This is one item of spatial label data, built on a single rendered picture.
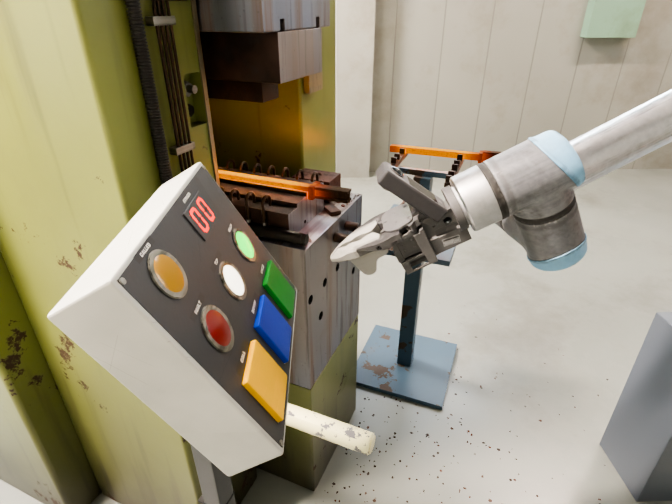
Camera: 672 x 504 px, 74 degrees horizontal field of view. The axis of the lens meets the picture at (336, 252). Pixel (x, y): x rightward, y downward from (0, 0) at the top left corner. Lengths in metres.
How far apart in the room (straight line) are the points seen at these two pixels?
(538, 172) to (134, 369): 0.55
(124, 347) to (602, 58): 4.59
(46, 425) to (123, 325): 1.08
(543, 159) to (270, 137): 0.94
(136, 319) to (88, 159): 0.47
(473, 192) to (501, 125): 3.88
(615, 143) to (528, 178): 0.30
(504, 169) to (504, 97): 3.81
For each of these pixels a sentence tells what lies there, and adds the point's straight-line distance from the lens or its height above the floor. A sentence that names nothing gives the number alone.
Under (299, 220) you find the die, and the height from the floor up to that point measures 0.94.
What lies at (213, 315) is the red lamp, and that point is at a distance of 0.53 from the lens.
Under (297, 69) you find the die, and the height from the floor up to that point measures 1.29.
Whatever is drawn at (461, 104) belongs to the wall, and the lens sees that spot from 4.36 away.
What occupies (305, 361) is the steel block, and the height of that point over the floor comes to 0.57.
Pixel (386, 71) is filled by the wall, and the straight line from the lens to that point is 4.17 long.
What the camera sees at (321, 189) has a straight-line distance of 1.12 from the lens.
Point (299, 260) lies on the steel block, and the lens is 1.05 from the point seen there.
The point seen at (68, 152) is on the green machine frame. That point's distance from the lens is 0.92.
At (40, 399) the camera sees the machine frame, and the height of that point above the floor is 0.49.
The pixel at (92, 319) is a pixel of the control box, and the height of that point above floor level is 1.16.
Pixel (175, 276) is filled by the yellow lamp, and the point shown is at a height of 1.16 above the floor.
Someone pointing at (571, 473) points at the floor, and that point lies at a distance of 1.89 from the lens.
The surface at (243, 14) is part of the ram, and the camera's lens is 0.94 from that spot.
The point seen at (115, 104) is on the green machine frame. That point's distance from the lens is 0.84.
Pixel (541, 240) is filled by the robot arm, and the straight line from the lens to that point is 0.74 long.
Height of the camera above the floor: 1.41
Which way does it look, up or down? 29 degrees down
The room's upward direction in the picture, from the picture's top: straight up
